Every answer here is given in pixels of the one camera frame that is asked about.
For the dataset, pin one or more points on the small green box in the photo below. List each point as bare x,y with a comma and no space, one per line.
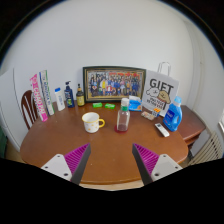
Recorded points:
109,106
97,105

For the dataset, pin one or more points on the white flat panel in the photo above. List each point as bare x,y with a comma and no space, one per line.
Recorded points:
6,103

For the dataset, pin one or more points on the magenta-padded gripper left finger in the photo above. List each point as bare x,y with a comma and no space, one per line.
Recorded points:
75,160

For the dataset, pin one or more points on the long pink box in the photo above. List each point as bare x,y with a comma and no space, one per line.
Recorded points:
38,98

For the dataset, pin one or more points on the white remote control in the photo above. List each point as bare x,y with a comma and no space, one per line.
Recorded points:
162,130

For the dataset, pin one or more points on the white paper gift bag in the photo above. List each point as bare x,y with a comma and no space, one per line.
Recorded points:
161,91

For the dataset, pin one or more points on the puzzle cube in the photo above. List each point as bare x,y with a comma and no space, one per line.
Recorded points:
156,112

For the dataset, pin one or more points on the white bottle with blue cap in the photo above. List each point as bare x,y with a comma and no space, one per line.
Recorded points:
60,100

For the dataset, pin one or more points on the framed group photo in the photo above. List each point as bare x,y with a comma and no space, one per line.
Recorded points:
113,83

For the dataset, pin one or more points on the brown wooden chair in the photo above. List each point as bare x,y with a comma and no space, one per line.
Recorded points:
28,108

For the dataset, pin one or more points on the blue tissue pack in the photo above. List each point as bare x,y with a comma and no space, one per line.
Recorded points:
135,104

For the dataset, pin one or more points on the blue detergent bottle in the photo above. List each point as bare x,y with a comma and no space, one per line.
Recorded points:
172,116

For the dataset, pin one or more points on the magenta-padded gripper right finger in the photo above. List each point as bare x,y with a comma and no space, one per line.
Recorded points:
148,160

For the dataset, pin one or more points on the white radiator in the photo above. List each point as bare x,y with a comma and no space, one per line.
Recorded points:
208,150

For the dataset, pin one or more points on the small patterned packet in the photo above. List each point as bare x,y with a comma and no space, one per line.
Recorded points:
147,115

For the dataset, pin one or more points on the clear bottle with green label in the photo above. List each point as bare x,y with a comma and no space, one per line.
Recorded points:
123,120

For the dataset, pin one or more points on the dark blue pump bottle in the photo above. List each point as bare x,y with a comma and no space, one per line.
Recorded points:
69,96

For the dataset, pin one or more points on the brown wooden side table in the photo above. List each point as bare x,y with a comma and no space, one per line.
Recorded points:
192,123

